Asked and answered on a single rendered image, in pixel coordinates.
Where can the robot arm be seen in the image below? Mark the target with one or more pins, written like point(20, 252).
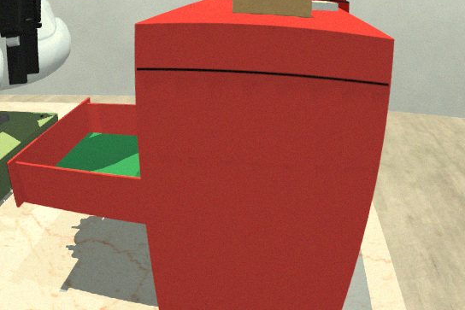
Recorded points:
point(54, 45)

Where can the red tool chest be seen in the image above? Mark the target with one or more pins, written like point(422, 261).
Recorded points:
point(256, 140)

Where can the tan rectangular block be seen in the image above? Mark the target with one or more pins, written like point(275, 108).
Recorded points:
point(295, 8)

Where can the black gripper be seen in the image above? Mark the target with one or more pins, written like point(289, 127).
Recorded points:
point(22, 46)

